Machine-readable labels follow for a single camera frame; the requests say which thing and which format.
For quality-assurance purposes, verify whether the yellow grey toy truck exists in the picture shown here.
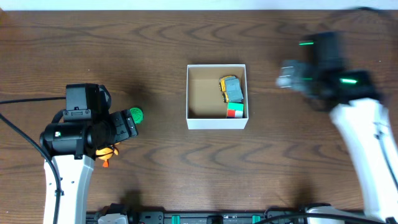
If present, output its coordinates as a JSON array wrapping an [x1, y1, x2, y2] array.
[[219, 75, 244, 103]]

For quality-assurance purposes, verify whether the black cable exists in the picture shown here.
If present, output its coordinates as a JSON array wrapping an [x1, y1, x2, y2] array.
[[0, 96, 67, 224], [254, 6, 398, 224]]

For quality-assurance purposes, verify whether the left black cable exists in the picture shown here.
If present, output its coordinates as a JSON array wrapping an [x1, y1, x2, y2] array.
[[0, 96, 67, 224]]

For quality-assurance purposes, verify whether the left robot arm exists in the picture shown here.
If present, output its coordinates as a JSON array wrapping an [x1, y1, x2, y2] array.
[[40, 83, 138, 223]]

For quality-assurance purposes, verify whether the orange blue duck toy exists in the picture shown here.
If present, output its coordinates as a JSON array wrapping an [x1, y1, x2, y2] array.
[[95, 142, 119, 168]]

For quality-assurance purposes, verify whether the white cardboard box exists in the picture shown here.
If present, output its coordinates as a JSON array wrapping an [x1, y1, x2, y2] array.
[[186, 64, 249, 129]]

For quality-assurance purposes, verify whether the green round disc toy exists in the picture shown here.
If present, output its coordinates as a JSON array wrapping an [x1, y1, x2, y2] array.
[[130, 107, 144, 124]]

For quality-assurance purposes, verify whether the colourful puzzle cube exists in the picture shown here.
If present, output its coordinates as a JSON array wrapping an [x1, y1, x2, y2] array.
[[226, 102, 244, 119]]

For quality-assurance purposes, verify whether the right black cable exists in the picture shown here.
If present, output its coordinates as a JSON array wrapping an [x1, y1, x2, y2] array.
[[254, 6, 398, 224]]

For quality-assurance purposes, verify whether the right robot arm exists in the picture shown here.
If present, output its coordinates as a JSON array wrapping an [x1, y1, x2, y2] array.
[[277, 32, 397, 223]]

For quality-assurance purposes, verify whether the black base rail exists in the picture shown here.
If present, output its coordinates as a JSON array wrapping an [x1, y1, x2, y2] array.
[[86, 203, 300, 224]]

